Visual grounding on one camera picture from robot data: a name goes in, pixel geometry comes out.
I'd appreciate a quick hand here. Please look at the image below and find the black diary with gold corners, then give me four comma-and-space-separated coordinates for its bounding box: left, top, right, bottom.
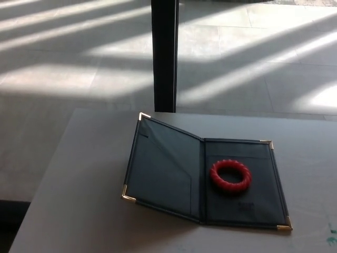
121, 112, 294, 232

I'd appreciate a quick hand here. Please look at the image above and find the black vertical post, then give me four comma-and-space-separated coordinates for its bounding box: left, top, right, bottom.
151, 0, 180, 113

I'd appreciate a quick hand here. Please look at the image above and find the red twisted ring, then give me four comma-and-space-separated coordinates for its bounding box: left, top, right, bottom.
209, 160, 253, 192

